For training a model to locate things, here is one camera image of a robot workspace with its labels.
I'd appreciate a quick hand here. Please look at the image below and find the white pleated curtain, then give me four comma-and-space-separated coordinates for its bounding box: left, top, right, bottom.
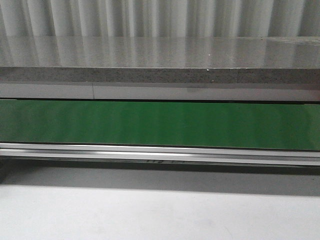
0, 0, 320, 38

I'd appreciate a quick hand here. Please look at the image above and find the grey stone counter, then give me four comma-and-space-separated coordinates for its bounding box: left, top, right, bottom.
0, 36, 320, 103

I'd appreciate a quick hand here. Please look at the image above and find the green conveyor belt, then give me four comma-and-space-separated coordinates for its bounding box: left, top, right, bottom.
0, 99, 320, 166

